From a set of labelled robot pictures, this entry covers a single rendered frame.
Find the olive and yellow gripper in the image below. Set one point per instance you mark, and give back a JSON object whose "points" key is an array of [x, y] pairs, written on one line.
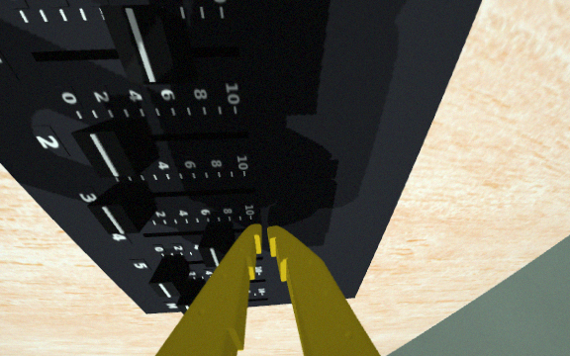
{"points": [[214, 324]]}

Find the black lighting desk panel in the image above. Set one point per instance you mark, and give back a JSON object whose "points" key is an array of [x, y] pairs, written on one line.
{"points": [[306, 114]]}

